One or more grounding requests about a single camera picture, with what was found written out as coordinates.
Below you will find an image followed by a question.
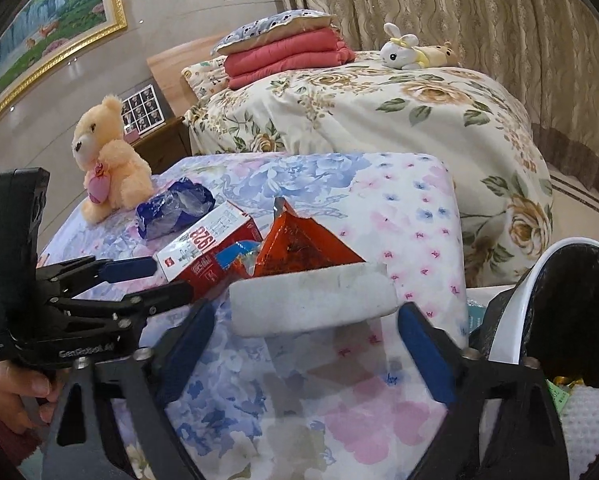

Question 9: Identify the yellow foil wrapper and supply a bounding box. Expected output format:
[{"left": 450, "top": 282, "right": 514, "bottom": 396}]
[{"left": 553, "top": 376, "right": 585, "bottom": 391}]

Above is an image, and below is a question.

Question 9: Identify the photo collage frame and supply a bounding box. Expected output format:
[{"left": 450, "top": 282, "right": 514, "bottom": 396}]
[{"left": 121, "top": 84, "right": 165, "bottom": 138}]

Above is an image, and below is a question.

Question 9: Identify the floral cream duvet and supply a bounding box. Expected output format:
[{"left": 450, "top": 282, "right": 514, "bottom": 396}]
[{"left": 184, "top": 51, "right": 553, "bottom": 286}]

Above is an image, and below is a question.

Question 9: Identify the peach teddy bear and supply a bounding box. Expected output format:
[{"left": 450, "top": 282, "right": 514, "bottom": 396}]
[{"left": 72, "top": 94, "right": 154, "bottom": 226}]

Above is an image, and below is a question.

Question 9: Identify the small colourful snack wrapper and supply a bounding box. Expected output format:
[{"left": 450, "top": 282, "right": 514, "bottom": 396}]
[{"left": 216, "top": 240, "right": 261, "bottom": 278}]

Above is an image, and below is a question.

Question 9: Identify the wooden headboard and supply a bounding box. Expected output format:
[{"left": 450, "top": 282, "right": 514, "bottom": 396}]
[{"left": 146, "top": 32, "right": 224, "bottom": 116}]

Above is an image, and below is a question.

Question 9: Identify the pink blue floral quilt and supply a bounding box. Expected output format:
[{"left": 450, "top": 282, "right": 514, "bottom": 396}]
[{"left": 39, "top": 152, "right": 470, "bottom": 480}]

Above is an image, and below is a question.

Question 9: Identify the blue patterned pillow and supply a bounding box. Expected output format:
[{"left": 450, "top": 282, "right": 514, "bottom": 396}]
[{"left": 210, "top": 9, "right": 335, "bottom": 56}]

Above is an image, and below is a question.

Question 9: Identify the red foil snack bag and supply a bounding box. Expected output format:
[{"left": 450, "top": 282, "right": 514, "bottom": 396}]
[{"left": 254, "top": 197, "right": 365, "bottom": 278}]

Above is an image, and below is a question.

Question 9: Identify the framed landscape painting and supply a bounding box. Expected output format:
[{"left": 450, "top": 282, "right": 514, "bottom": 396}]
[{"left": 0, "top": 0, "right": 127, "bottom": 115}]

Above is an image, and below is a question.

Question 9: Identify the floral pillow by headboard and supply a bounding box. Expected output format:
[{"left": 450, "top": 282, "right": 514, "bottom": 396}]
[{"left": 181, "top": 55, "right": 230, "bottom": 101}]

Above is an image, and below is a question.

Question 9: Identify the red 1928 cigarette box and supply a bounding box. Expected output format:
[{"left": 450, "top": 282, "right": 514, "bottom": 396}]
[{"left": 156, "top": 202, "right": 262, "bottom": 300}]

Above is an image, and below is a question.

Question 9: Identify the white bunny plush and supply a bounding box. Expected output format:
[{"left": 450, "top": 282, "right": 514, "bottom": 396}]
[{"left": 380, "top": 22, "right": 420, "bottom": 70}]

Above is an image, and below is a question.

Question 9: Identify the beige patterned curtain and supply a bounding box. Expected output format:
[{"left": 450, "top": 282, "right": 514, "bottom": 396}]
[{"left": 281, "top": 0, "right": 599, "bottom": 192}]

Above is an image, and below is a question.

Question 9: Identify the wooden nightstand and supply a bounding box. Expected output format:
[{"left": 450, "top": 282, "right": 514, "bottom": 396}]
[{"left": 131, "top": 116, "right": 192, "bottom": 174}]

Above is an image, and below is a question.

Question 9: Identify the white foam net sleeve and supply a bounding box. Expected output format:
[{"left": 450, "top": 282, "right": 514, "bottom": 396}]
[{"left": 560, "top": 385, "right": 599, "bottom": 479}]

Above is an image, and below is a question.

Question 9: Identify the folded red blanket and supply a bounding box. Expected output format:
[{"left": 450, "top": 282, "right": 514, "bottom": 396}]
[{"left": 223, "top": 27, "right": 356, "bottom": 90}]

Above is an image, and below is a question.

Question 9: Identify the green drink carton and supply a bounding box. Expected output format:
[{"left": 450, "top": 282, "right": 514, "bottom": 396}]
[{"left": 547, "top": 380, "right": 571, "bottom": 413}]

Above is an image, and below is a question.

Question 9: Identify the person's left hand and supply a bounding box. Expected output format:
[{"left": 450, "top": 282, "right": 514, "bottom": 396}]
[{"left": 0, "top": 361, "right": 64, "bottom": 434}]

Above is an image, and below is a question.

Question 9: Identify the blue plastic wrapper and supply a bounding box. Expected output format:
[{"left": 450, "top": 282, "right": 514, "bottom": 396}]
[{"left": 136, "top": 178, "right": 216, "bottom": 240}]

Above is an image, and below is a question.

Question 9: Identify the black white trash bin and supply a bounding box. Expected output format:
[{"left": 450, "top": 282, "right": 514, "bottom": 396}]
[{"left": 471, "top": 237, "right": 599, "bottom": 480}]

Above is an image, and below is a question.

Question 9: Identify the tan small plush toy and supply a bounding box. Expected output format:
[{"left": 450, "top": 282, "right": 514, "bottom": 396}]
[{"left": 418, "top": 41, "right": 460, "bottom": 68}]

